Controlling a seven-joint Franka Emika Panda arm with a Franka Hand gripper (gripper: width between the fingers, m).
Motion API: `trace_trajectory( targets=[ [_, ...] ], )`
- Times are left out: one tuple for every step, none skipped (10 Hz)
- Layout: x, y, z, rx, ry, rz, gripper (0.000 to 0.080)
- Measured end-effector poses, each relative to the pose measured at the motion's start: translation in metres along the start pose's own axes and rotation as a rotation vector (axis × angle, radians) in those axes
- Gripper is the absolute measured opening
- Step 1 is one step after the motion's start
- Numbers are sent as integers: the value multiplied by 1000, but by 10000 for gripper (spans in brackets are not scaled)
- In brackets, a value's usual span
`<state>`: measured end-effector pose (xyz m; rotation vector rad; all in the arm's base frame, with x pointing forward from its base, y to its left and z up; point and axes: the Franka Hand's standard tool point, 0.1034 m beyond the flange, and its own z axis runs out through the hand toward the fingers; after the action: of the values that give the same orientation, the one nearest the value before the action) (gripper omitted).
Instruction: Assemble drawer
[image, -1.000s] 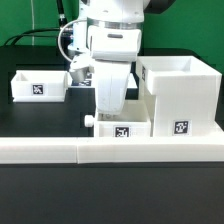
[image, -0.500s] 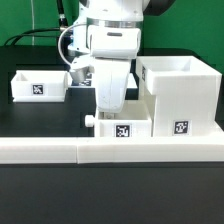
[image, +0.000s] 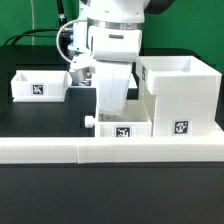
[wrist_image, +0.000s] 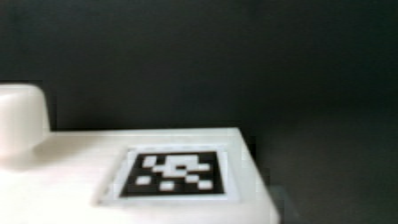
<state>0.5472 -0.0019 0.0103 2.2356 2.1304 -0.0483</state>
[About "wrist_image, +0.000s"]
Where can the white front drawer tray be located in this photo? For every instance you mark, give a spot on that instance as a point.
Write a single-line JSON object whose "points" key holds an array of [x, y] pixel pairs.
{"points": [[165, 176]]}

